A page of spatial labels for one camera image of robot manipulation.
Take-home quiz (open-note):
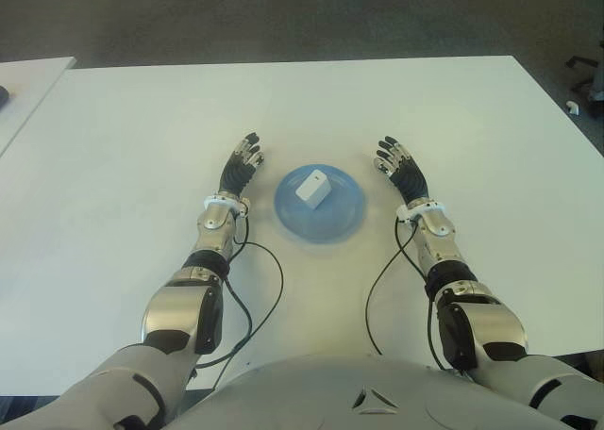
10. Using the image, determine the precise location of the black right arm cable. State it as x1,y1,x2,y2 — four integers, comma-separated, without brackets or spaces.
365,217,473,372

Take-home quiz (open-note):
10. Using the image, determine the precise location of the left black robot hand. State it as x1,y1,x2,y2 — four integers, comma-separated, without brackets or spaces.
219,130,266,199

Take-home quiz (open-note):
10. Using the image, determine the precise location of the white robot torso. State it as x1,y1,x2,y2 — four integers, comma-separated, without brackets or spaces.
178,352,581,430

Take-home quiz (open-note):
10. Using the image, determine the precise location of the white cube charger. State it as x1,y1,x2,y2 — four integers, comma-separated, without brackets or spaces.
295,168,332,209

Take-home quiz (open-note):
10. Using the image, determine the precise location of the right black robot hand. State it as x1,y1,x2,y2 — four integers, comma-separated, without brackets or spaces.
375,135,431,209

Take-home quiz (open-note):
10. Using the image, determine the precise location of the black office chair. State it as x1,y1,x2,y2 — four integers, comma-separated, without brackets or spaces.
563,55,604,94

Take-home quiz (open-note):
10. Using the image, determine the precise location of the blue round plate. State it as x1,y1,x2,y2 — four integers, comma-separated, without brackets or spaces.
274,164,370,246

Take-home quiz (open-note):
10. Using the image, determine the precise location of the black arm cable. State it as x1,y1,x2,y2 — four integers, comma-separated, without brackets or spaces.
191,203,285,370
365,217,473,372

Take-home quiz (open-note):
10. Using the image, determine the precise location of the white side table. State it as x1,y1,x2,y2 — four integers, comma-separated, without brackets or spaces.
0,56,77,157

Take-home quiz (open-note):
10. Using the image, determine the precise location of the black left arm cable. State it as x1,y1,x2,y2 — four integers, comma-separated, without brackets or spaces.
191,203,285,370

